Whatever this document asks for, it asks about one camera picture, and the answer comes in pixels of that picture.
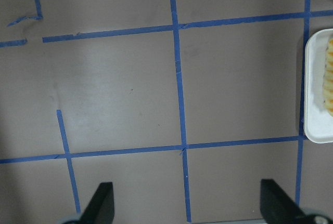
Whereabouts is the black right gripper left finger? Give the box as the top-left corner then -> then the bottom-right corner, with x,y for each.
79,182 -> 115,224

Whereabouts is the ridged yellow bread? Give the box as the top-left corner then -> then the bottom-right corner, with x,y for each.
323,38 -> 332,116

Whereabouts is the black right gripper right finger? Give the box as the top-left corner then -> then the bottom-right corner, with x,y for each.
260,179 -> 305,224

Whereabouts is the white rectangular tray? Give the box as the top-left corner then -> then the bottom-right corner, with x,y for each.
304,29 -> 332,143

